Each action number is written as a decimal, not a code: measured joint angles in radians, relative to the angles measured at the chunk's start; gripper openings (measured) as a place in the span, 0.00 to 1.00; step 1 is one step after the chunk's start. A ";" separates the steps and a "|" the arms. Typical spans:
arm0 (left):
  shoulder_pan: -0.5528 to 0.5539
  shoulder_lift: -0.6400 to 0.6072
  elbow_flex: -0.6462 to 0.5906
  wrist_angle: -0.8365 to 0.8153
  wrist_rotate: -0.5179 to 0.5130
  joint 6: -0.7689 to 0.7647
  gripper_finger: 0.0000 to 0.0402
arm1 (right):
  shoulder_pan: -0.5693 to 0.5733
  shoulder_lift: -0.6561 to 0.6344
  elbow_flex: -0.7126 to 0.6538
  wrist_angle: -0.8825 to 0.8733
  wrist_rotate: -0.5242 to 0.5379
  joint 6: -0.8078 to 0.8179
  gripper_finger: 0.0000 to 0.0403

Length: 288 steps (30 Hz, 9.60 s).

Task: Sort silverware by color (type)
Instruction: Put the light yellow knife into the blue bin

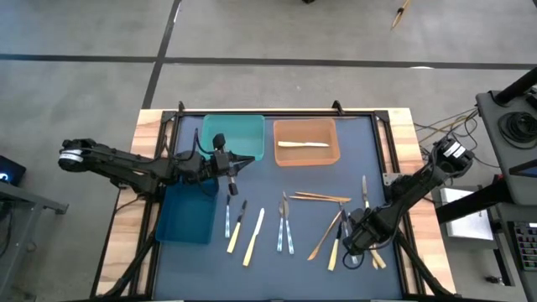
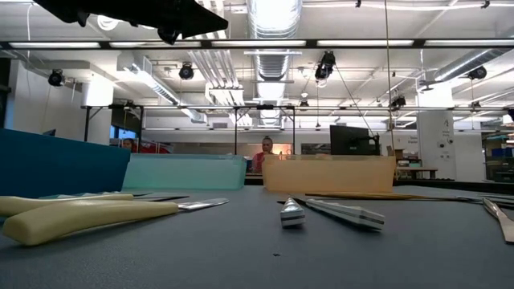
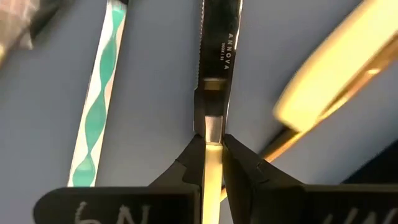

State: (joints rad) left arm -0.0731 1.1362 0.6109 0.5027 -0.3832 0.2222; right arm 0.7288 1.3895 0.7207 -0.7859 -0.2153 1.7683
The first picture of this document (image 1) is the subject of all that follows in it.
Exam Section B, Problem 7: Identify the wooden chopstick utensil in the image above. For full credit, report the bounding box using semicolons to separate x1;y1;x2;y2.
295;190;352;202

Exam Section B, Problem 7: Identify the grey equipment cart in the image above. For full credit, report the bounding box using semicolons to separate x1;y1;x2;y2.
475;86;537;206

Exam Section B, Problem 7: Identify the black pole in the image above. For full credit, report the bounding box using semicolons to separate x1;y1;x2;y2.
493;65;537;107

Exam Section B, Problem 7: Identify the grey side desk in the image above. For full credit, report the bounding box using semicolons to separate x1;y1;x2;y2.
488;205;537;302

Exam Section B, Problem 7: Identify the keypad panel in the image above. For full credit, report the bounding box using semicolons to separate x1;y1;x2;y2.
514;221;537;272

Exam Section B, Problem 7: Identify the black box with blue light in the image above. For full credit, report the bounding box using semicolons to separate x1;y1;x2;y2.
0;154;27;188

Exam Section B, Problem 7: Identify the teal translucent plastic bin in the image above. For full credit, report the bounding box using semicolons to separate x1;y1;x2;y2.
199;114;267;162

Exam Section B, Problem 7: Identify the black metal table frame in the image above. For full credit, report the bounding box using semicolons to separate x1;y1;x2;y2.
90;100;456;302

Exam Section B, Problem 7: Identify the grey metal cart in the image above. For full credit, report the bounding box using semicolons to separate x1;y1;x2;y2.
0;180;70;302

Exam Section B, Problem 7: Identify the dark blue plastic bin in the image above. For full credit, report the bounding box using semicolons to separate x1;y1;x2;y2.
154;175;221;246

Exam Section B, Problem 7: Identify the floor cable bundle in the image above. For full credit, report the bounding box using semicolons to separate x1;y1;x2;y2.
413;107;503;169

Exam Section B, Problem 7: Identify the white paper box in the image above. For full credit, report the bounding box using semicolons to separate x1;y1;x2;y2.
439;186;495;242

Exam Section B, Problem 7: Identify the black coiled cable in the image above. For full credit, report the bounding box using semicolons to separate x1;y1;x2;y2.
498;111;537;150

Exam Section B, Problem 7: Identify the orange translucent plastic bin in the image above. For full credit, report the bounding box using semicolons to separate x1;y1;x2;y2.
273;117;342;168

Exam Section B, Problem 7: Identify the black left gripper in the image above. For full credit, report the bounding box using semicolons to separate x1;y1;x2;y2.
208;133;256;196

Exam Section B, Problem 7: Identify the yellow hanging cable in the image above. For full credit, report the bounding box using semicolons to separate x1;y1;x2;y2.
391;0;411;29

